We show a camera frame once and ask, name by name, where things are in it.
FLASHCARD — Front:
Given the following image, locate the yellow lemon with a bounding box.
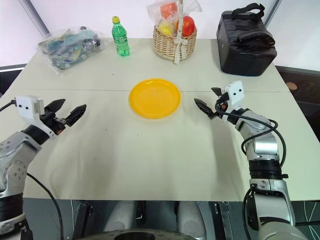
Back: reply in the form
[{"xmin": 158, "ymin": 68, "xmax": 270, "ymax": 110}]
[{"xmin": 158, "ymin": 19, "xmax": 174, "ymax": 36}]

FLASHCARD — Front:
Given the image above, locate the green plastic bottle yellow cap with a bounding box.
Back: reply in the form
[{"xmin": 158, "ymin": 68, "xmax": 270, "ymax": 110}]
[{"xmin": 111, "ymin": 15, "xmax": 131, "ymax": 58}]

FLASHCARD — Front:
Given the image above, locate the grey diagonal frame bar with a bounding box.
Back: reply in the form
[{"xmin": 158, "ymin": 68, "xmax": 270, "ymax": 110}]
[
  {"xmin": 18, "ymin": 0, "xmax": 51, "ymax": 36},
  {"xmin": 263, "ymin": 0, "xmax": 280, "ymax": 29}
]

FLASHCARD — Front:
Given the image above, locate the clear bag of mixed items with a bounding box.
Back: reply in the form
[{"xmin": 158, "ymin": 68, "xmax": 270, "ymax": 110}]
[{"xmin": 36, "ymin": 25, "xmax": 114, "ymax": 76}]

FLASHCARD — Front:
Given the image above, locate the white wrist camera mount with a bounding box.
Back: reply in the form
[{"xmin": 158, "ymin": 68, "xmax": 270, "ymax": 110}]
[
  {"xmin": 14, "ymin": 95, "xmax": 58, "ymax": 140},
  {"xmin": 223, "ymin": 80, "xmax": 245, "ymax": 106}
]

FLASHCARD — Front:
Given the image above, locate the red apple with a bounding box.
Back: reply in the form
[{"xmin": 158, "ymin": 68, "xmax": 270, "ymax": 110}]
[{"xmin": 182, "ymin": 15, "xmax": 196, "ymax": 38}]

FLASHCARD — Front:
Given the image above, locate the dark patterned side table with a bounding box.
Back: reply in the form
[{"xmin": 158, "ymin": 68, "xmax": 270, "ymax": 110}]
[{"xmin": 274, "ymin": 65, "xmax": 320, "ymax": 141}]

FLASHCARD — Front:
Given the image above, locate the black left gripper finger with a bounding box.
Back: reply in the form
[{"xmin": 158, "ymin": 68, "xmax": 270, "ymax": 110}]
[
  {"xmin": 65, "ymin": 103, "xmax": 88, "ymax": 127},
  {"xmin": 44, "ymin": 98, "xmax": 67, "ymax": 115}
]

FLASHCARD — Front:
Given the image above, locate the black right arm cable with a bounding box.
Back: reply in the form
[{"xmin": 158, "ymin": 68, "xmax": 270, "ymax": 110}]
[{"xmin": 216, "ymin": 98, "xmax": 289, "ymax": 240}]

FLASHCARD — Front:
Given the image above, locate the black fabric carry bag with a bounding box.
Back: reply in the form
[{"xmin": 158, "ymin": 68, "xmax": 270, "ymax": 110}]
[{"xmin": 216, "ymin": 2, "xmax": 279, "ymax": 77}]

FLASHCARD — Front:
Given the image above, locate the orange fruit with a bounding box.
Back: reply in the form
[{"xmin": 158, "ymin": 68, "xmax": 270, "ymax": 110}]
[{"xmin": 160, "ymin": 2, "xmax": 179, "ymax": 20}]

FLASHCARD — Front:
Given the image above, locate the black metal table bracket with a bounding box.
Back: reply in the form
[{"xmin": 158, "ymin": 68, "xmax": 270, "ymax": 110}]
[
  {"xmin": 211, "ymin": 200, "xmax": 232, "ymax": 240},
  {"xmin": 75, "ymin": 201, "xmax": 94, "ymax": 240}
]

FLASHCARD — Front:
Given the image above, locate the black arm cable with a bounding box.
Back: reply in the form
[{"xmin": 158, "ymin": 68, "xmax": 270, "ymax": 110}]
[
  {"xmin": 216, "ymin": 98, "xmax": 289, "ymax": 240},
  {"xmin": 0, "ymin": 99, "xmax": 62, "ymax": 240}
]

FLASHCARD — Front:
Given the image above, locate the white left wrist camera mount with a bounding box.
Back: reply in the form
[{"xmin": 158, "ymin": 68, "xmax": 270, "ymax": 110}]
[{"xmin": 14, "ymin": 95, "xmax": 58, "ymax": 140}]

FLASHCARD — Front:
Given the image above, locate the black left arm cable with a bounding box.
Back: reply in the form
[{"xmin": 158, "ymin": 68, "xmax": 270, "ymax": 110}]
[{"xmin": 0, "ymin": 99, "xmax": 62, "ymax": 240}]

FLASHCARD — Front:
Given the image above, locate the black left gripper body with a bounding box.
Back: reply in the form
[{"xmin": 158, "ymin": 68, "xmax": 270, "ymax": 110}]
[{"xmin": 39, "ymin": 107, "xmax": 67, "ymax": 136}]

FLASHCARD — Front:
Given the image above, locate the clear plastic fruit bag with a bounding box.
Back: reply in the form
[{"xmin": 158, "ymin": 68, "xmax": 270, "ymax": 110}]
[{"xmin": 145, "ymin": 0, "xmax": 203, "ymax": 36}]

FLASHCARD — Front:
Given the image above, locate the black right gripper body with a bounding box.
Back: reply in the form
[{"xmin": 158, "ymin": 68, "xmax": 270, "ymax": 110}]
[{"xmin": 214, "ymin": 92, "xmax": 231, "ymax": 118}]

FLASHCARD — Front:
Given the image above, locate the black bar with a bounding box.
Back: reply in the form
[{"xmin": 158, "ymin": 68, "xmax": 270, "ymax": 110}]
[{"xmin": 0, "ymin": 64, "xmax": 27, "ymax": 74}]

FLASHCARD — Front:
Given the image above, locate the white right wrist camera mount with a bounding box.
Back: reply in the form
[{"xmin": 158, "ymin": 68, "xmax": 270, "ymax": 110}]
[{"xmin": 223, "ymin": 80, "xmax": 245, "ymax": 106}]

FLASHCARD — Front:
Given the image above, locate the woven wicker basket rope handle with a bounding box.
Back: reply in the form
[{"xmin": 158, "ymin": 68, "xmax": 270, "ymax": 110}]
[{"xmin": 152, "ymin": 0, "xmax": 198, "ymax": 65}]

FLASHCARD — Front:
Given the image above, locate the yellow plastic plate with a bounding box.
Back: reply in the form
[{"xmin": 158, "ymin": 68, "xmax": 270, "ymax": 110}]
[{"xmin": 128, "ymin": 78, "xmax": 182, "ymax": 120}]

